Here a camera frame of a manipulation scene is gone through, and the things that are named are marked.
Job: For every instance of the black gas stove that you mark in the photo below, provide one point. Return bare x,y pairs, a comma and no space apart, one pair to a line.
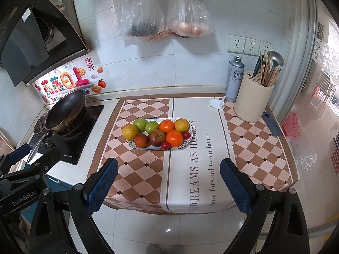
87,127

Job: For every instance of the clear plastic bag dark contents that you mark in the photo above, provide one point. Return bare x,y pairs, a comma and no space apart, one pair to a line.
141,13

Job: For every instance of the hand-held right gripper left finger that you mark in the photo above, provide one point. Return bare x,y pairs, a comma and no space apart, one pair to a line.
103,182

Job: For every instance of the metal ladle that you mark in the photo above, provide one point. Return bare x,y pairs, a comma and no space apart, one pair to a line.
276,58

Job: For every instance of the colourful wall sticker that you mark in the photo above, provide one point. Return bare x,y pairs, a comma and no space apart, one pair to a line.
68,80

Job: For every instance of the clear plastic bag with eggs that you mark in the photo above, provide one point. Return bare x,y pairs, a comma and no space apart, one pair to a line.
188,13

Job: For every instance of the white crumpled tissue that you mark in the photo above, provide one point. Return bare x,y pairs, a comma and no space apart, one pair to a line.
217,103

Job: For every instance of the white wall socket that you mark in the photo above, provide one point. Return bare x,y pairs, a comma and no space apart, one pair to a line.
235,44
266,48
251,46

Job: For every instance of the floral glass plate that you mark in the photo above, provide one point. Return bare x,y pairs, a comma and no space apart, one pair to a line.
182,144

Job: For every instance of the grey spray can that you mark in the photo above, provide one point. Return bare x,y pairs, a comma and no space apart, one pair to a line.
234,82

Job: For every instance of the checked printed table mat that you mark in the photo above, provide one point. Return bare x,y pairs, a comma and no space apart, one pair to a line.
190,180

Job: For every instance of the bundle of wooden chopsticks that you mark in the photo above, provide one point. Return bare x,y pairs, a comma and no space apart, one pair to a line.
264,71

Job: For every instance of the small red wall sticker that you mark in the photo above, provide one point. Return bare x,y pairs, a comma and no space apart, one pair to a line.
88,64

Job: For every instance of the large orange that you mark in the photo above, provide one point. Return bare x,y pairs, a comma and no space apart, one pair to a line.
174,138

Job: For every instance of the green apple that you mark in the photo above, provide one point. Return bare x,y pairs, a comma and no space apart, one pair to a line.
139,124
152,126

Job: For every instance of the yellow citrus fruit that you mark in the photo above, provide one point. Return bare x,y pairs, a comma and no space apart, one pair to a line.
181,125
130,131

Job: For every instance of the dark red apple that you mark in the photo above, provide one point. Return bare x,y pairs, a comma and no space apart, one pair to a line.
156,137

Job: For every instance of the dark frying pan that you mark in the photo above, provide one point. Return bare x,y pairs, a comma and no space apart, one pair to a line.
66,111

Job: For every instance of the cream utensil holder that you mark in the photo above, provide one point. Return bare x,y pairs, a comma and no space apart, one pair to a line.
253,103

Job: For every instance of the patterned glass sliding door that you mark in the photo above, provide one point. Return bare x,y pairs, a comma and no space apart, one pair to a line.
312,111

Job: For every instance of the black range hood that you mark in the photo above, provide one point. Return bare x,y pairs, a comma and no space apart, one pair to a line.
26,45

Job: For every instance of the reddish brown apple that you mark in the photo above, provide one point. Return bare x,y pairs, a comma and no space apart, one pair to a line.
141,140

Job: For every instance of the blue cupboard front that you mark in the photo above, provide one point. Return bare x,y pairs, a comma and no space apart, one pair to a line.
57,184

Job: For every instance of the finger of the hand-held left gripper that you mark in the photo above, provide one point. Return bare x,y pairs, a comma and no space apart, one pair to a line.
18,153
49,161

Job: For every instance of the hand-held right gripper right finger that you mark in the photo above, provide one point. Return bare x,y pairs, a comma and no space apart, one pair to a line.
235,187

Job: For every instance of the small red fruit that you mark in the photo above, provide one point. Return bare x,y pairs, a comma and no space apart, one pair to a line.
186,135
166,145

